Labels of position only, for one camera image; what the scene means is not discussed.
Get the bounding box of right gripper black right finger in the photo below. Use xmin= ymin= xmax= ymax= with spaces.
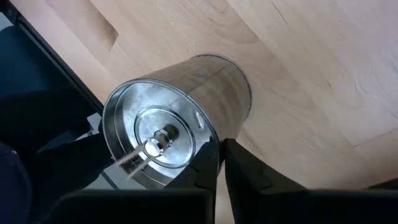
xmin=223 ymin=138 xmax=398 ymax=224

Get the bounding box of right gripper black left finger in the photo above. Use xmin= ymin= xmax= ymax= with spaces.
xmin=40 ymin=141 xmax=220 ymax=224

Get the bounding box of smoked glass jar metal lid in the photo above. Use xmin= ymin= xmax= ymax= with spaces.
xmin=101 ymin=54 xmax=252 ymax=190

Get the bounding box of black metal rig frame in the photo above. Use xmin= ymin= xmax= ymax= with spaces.
xmin=0 ymin=0 xmax=114 ymax=190

